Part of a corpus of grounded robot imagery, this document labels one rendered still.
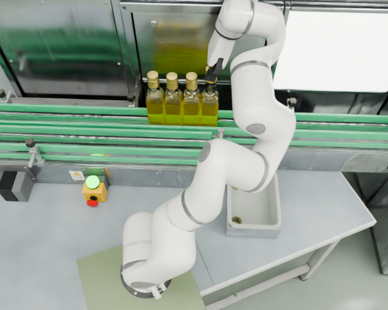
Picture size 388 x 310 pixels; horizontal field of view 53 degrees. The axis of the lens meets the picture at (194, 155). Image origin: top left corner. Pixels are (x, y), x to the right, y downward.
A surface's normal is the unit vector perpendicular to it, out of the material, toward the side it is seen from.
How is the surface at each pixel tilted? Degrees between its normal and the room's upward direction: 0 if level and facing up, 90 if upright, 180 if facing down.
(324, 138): 90
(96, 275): 4
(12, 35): 90
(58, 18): 90
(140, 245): 3
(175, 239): 6
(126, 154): 90
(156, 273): 82
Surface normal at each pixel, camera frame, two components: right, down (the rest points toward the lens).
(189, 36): -0.04, 0.83
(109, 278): 0.07, -0.56
